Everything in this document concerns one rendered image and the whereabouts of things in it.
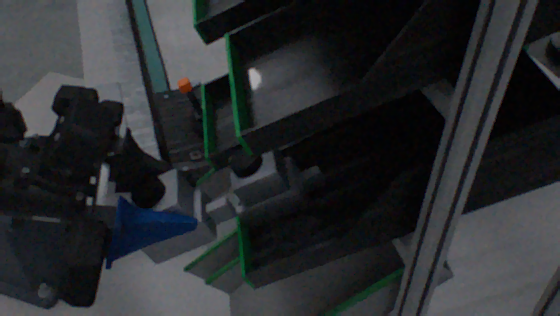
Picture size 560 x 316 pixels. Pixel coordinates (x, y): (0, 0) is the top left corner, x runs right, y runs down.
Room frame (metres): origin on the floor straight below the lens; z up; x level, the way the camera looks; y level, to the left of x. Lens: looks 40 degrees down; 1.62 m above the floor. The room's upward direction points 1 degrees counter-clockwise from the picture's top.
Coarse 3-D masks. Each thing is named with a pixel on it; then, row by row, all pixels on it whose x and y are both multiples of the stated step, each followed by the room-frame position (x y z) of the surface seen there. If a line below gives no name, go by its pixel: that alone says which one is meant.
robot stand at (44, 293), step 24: (24, 144) 0.61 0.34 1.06; (0, 240) 0.48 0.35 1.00; (24, 240) 0.48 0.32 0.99; (48, 240) 0.51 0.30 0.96; (0, 264) 0.49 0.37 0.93; (24, 264) 0.48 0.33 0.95; (48, 264) 0.49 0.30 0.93; (0, 288) 0.49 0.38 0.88; (24, 288) 0.48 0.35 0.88; (48, 288) 0.48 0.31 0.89
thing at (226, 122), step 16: (224, 80) 0.55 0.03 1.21; (208, 96) 0.54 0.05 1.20; (224, 96) 0.54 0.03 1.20; (208, 112) 0.50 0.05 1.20; (224, 112) 0.51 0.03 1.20; (208, 128) 0.47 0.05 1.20; (224, 128) 0.48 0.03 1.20; (208, 144) 0.44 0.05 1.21; (224, 144) 0.45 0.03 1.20; (240, 144) 0.42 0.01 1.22; (208, 160) 0.42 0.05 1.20; (224, 160) 0.42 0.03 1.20
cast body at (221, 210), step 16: (160, 176) 0.34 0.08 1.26; (176, 176) 0.34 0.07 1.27; (144, 192) 0.32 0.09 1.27; (160, 192) 0.32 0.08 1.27; (176, 192) 0.32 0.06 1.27; (192, 192) 0.34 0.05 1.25; (144, 208) 0.31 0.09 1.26; (160, 208) 0.30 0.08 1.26; (176, 208) 0.30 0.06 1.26; (192, 208) 0.32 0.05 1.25; (208, 208) 0.33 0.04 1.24; (224, 208) 0.32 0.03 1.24; (208, 224) 0.31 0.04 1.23; (176, 240) 0.30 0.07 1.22; (192, 240) 0.30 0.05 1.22; (208, 240) 0.30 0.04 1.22; (160, 256) 0.30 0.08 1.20
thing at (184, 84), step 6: (186, 78) 0.75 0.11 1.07; (180, 84) 0.74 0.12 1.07; (186, 84) 0.73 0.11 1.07; (192, 84) 0.75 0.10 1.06; (198, 84) 0.74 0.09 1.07; (186, 90) 0.73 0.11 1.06; (186, 96) 0.74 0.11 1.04; (192, 96) 0.74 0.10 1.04; (192, 102) 0.74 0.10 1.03; (198, 102) 0.74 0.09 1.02; (198, 108) 0.74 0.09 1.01; (198, 114) 0.74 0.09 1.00
